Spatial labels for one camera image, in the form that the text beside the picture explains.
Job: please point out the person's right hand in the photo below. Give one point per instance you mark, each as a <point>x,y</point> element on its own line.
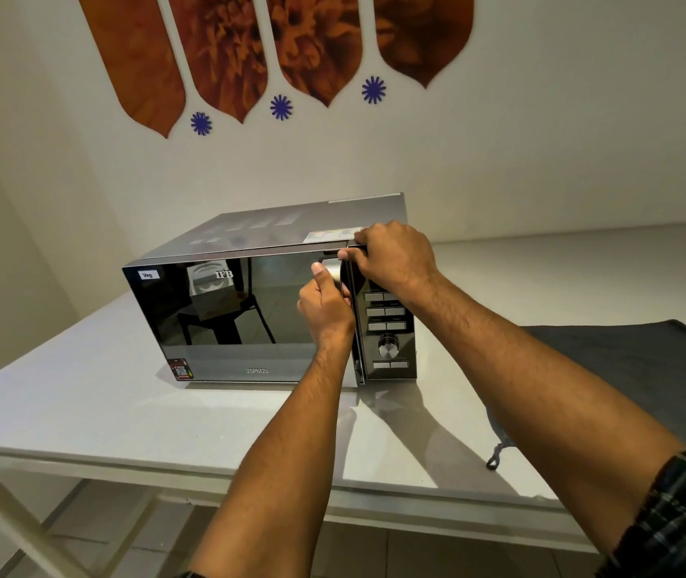
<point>394,258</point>

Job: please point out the person's left hand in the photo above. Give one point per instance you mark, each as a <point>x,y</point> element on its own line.
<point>324,312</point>

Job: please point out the person's left thumb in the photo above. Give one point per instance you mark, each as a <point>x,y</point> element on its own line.
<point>322,279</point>

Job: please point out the person's right thumb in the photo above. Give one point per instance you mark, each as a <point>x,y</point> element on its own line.
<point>352,256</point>

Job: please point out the black mirrored microwave oven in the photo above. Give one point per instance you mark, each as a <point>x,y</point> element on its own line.
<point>246,306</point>

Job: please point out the person's right forearm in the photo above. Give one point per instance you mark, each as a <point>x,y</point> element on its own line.
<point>536,409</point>

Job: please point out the person's left forearm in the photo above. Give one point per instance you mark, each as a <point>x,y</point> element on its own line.
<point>283,463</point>

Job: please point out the dark grey cloth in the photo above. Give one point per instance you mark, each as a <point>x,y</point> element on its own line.
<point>638,385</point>

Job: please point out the dark plaid shirt sleeve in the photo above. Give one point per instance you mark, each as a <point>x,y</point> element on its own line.
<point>674,523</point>

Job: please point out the blue flower wall sticker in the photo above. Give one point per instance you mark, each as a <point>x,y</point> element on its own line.
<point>201,123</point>
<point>374,90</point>
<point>281,107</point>

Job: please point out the orange petal wall panel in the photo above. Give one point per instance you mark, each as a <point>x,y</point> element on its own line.
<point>222,48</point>
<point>316,42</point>
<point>421,33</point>
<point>132,57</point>

